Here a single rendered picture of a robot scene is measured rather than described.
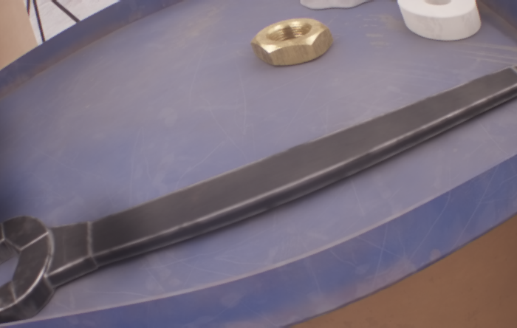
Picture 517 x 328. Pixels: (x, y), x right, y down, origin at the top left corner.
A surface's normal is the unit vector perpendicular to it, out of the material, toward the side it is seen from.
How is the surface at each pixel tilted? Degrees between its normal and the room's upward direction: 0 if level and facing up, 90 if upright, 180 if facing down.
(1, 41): 90
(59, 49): 90
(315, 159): 0
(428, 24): 90
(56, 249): 0
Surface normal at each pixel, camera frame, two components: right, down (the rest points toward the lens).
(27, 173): -0.31, -0.79
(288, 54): -0.07, 0.58
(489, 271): 0.15, 0.51
